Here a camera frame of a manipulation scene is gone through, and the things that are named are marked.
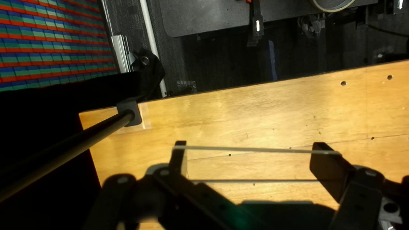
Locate tape roll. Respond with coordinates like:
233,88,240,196
309,0,357,14

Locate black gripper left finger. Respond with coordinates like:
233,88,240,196
83,139,240,230

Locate thin elastic band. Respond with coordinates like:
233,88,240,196
171,145,342,185

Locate white vertical pole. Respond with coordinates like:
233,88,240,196
138,0,169,99

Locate black tripod pole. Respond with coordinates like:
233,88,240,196
0,107,138,205

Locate black pole clamp bracket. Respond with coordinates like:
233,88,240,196
115,99,143,128

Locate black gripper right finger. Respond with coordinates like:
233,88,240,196
308,142,409,230

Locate colourful striped panel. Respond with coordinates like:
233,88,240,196
0,0,120,93

